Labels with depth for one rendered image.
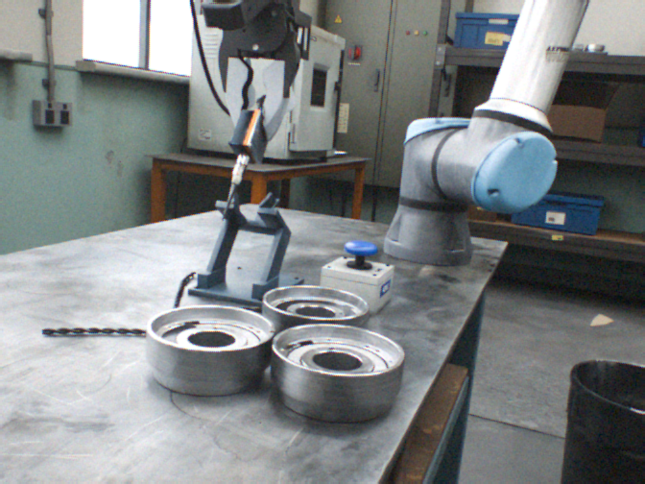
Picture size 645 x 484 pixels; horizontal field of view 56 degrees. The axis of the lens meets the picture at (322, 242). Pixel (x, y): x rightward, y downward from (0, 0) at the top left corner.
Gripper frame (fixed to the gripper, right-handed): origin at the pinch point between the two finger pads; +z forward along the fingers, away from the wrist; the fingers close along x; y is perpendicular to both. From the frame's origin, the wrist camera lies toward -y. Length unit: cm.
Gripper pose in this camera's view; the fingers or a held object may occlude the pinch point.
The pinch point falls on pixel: (253, 128)
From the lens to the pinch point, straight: 72.0
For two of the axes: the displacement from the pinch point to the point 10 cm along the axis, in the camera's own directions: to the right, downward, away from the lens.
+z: -0.9, 9.7, 2.0
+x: -9.4, -1.5, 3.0
